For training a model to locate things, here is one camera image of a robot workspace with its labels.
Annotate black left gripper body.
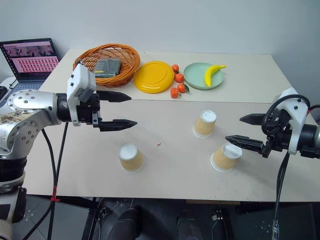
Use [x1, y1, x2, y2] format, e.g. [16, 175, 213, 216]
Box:
[76, 91, 103, 129]

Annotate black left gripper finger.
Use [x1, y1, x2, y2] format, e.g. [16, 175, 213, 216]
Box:
[99, 119, 138, 133]
[96, 90, 133, 103]

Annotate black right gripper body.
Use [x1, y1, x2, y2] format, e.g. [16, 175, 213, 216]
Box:
[261, 108, 294, 159]

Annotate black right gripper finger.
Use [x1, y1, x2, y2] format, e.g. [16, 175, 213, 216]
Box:
[239, 113, 266, 126]
[224, 134, 267, 154]

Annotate tan paper cup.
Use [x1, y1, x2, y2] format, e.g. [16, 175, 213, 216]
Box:
[117, 142, 146, 175]
[210, 143, 243, 174]
[192, 109, 217, 140]

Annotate dark packet in basket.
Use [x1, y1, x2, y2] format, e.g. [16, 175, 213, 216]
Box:
[93, 58, 122, 77]

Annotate orange wicker basket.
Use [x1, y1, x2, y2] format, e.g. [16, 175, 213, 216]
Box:
[72, 43, 141, 88]

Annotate yellow plastic plate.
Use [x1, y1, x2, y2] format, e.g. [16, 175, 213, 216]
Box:
[133, 60, 175, 95]

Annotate yellow toy banana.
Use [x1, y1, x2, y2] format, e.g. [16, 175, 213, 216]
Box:
[204, 64, 227, 88]

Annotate green plastic plate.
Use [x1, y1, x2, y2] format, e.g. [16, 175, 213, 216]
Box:
[183, 62, 225, 91]

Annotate open laptop computer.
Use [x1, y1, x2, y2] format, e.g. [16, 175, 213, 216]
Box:
[0, 37, 61, 91]

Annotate dark rounded left leg shape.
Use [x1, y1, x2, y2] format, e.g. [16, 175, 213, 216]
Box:
[98, 198, 141, 240]

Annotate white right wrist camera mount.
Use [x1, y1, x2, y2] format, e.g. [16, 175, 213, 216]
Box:
[278, 87, 311, 155]

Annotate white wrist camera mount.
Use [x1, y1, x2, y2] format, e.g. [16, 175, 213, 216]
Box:
[66, 63, 97, 127]
[278, 87, 311, 155]

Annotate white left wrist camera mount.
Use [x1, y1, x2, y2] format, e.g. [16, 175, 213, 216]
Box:
[66, 63, 97, 127]

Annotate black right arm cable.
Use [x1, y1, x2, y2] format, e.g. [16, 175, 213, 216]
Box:
[261, 94, 320, 240]

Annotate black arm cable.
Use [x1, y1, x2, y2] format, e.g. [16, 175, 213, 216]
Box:
[261, 94, 320, 240]
[21, 121, 69, 240]

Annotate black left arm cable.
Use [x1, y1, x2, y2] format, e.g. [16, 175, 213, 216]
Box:
[21, 121, 69, 240]

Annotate red tape on cable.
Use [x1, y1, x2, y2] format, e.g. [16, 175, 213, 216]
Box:
[50, 186, 60, 202]

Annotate black table frame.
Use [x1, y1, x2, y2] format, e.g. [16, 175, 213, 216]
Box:
[79, 196, 105, 240]

